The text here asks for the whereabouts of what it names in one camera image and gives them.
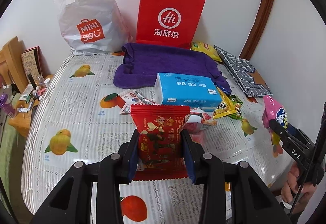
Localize red snack packet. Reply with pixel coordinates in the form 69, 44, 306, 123
130, 104, 190, 180

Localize pink white snack packet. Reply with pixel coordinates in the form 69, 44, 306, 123
182, 108, 217, 134

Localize pink yellow snack bag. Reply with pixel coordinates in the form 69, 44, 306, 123
262, 95, 288, 133

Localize right hand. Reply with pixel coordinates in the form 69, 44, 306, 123
281, 162, 325, 214

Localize yellow snack packet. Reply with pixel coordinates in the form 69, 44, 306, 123
213, 87, 237, 119

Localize small white red packets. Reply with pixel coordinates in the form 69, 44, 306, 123
119, 90, 155, 115

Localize green snack packet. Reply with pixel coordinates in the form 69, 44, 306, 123
228, 95, 243, 120

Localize blue tissue pack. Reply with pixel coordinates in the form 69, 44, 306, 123
154, 72, 222, 111

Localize grey checked fabric box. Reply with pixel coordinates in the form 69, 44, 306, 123
214, 45, 272, 97

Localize purple towel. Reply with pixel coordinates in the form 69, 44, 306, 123
113, 43, 232, 96

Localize yellow chips bag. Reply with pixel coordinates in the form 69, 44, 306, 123
191, 41, 222, 62

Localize purple bottle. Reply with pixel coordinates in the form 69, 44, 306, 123
0, 93, 16, 118

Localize patterned book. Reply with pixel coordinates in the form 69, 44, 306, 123
20, 46, 43, 82

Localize white Miniso plastic bag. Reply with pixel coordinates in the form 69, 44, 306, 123
54, 0, 132, 56

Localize red Haidilao paper bag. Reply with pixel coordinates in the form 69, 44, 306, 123
136, 0, 206, 49

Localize brown wooden door frame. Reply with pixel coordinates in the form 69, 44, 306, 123
239, 0, 274, 60

